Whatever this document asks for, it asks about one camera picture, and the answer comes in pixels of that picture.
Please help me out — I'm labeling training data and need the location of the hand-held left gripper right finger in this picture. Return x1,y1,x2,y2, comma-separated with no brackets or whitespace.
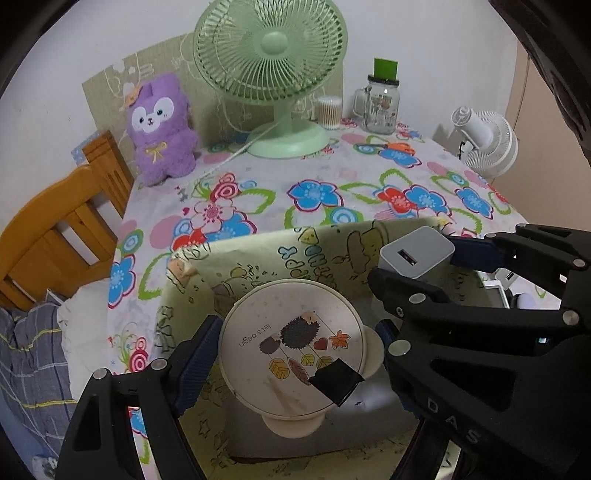
375,318,419,419

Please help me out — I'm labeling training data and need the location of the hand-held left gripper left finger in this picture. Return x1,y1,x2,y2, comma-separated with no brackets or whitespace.
58,315,225,480

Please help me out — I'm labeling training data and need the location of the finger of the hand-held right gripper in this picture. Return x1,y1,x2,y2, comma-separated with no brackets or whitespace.
368,268,581,456
449,224,591,303

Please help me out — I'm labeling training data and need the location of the grey wall charger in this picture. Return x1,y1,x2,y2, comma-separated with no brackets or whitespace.
379,226,456,280

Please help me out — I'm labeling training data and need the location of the white round hedgehog print box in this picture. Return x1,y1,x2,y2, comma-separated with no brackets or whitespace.
217,278,385,439

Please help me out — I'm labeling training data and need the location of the yellow cartoon fabric storage basket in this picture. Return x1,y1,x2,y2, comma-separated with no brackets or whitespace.
154,219,485,462

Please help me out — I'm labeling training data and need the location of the white small fan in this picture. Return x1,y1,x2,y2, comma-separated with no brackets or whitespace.
450,106,519,178

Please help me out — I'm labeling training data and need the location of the white cloth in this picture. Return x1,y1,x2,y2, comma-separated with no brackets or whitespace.
58,281,116,403

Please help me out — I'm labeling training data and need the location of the beige wooden door panel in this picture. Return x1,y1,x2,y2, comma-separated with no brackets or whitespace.
503,44,591,259

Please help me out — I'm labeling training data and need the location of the blue plaid blanket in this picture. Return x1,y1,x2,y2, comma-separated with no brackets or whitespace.
0,295,78,480

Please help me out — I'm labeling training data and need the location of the glass jar mug green lid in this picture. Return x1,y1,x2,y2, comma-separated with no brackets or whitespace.
355,58,400,136

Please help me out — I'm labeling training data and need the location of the floral tablecloth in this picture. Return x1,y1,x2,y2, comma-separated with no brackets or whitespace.
106,117,525,480

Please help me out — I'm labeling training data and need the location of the cotton swab container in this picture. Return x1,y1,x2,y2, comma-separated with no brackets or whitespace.
318,96,343,129

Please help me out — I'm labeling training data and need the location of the dark curved object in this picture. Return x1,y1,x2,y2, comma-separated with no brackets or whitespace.
489,0,591,169

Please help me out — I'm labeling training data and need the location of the purple plush toy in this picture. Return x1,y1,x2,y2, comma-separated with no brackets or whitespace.
124,73,200,188

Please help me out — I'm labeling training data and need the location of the light blue paper sheet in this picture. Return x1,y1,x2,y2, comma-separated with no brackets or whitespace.
71,131,100,164

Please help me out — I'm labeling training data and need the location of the beige cartoon print board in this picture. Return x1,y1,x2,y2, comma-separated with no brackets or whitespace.
82,34,347,153

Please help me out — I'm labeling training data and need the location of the green desk fan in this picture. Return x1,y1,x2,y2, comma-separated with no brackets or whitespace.
193,0,348,160

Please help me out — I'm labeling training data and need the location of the white fan power cord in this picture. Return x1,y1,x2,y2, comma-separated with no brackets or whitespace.
178,121,284,190

